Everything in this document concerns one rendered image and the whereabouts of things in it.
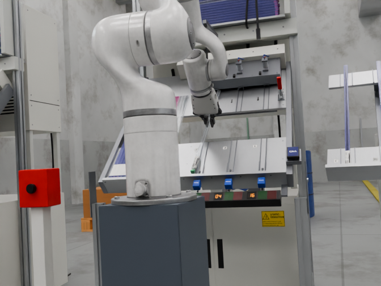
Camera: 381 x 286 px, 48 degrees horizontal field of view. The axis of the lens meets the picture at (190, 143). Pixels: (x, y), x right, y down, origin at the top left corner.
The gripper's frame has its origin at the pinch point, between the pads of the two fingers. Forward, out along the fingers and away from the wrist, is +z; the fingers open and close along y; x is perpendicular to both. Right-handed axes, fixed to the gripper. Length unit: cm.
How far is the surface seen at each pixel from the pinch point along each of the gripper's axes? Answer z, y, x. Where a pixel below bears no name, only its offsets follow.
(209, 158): -0.4, -4.1, 20.7
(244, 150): -0.4, -16.5, 16.6
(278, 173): -3.2, -29.8, 29.7
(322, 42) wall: 508, -32, -869
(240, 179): -1.1, -16.9, 30.7
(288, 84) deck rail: 0.4, -29.5, -22.6
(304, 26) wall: 478, 12, -901
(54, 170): 9, 67, 20
